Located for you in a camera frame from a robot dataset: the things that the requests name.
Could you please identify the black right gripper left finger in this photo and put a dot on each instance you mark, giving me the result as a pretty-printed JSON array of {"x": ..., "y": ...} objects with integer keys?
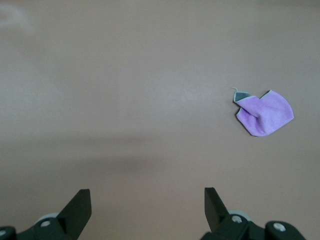
[{"x": 75, "y": 212}]

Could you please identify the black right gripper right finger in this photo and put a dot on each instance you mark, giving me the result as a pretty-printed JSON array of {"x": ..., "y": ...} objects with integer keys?
[{"x": 215, "y": 212}]

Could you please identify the purple towel with grey back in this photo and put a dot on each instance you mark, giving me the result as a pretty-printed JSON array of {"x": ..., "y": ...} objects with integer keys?
[{"x": 270, "y": 112}]

